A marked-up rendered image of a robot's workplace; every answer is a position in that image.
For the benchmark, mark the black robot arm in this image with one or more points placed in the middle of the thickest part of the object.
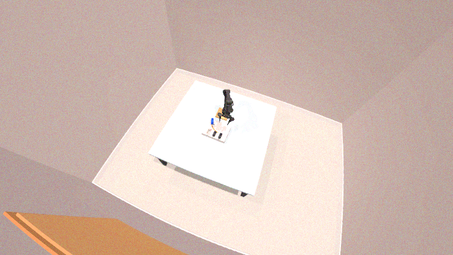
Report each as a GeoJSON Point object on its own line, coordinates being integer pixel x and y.
{"type": "Point", "coordinates": [228, 103]}

